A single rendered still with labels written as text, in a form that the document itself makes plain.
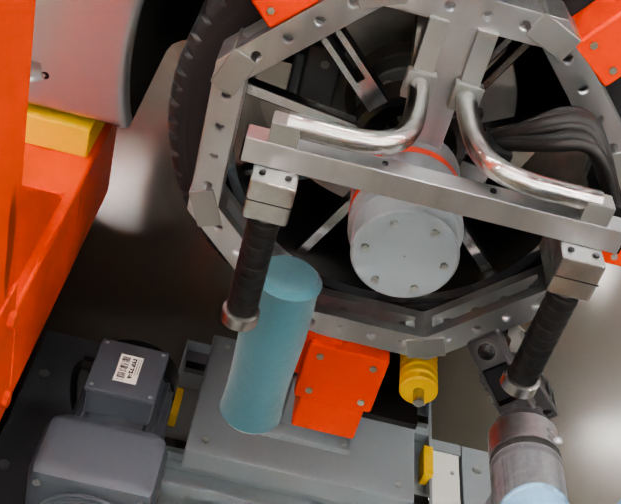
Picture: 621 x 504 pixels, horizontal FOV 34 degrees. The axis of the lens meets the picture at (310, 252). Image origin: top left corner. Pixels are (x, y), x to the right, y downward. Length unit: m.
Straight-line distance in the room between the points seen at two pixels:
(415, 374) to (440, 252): 0.37
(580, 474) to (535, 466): 1.04
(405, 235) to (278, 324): 0.22
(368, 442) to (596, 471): 0.68
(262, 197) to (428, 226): 0.21
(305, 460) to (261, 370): 0.46
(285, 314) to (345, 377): 0.25
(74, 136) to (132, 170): 1.25
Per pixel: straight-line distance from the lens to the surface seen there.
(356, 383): 1.49
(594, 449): 2.38
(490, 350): 1.35
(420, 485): 1.91
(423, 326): 1.46
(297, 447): 1.77
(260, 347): 1.30
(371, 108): 1.36
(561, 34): 1.21
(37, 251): 1.33
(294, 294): 1.25
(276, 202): 1.05
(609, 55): 1.23
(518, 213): 1.09
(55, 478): 1.44
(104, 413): 1.54
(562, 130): 1.14
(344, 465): 1.77
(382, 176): 1.06
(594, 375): 2.57
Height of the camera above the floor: 1.51
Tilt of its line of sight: 36 degrees down
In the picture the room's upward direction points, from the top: 16 degrees clockwise
